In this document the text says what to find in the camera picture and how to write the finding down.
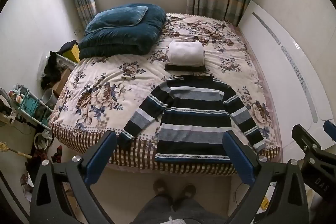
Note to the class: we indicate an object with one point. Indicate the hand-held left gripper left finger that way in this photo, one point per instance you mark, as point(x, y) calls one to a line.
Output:
point(101, 158)

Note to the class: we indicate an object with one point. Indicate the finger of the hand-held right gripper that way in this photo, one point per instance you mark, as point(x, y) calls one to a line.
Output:
point(304, 138)
point(330, 128)

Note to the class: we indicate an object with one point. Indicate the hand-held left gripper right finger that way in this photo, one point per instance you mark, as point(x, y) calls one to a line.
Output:
point(237, 158)

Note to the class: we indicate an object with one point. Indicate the striped knit sweater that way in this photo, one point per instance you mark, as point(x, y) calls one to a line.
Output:
point(191, 113)

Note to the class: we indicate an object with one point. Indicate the dark clothes pile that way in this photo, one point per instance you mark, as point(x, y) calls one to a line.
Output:
point(51, 69)

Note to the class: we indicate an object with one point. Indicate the red cloth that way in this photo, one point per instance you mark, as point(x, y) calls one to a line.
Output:
point(57, 154)

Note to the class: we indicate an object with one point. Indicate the brown slipper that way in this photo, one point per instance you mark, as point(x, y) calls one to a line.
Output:
point(160, 187)
point(189, 191)

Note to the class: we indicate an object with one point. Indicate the small white round fan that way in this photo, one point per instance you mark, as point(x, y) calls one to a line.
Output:
point(42, 140)

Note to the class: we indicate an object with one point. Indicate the floral bed blanket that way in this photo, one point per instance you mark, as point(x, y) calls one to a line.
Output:
point(105, 87)

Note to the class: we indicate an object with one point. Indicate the white headboard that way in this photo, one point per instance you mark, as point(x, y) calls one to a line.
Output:
point(288, 64)

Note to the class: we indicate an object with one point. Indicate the person's grey trouser legs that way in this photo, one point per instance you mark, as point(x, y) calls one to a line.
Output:
point(181, 211)

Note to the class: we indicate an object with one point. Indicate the grey bucket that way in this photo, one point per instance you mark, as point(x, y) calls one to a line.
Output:
point(49, 98)

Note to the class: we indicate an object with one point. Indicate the yellow duster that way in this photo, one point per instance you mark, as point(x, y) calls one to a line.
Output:
point(15, 151)

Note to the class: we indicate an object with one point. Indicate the cardboard box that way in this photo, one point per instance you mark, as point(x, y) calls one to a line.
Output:
point(61, 82)

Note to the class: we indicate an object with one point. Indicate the teal metal rack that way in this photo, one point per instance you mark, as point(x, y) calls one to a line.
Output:
point(31, 106)

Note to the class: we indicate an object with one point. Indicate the white perforated shelf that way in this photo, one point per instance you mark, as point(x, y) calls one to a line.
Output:
point(65, 60)

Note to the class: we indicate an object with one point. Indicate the dark folded cloth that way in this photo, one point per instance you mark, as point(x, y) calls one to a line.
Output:
point(183, 68)

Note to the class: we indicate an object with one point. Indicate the yellow box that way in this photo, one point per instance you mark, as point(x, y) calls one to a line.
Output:
point(74, 53)

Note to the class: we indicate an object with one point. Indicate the white folded cloth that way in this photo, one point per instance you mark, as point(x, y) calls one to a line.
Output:
point(186, 53)

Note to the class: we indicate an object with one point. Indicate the black cloth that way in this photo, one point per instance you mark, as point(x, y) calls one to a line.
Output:
point(67, 46)

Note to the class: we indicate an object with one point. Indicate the teal folded quilt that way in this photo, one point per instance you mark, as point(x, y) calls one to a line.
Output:
point(126, 35)

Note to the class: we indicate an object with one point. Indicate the teal pillow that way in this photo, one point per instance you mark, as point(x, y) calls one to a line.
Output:
point(115, 19)

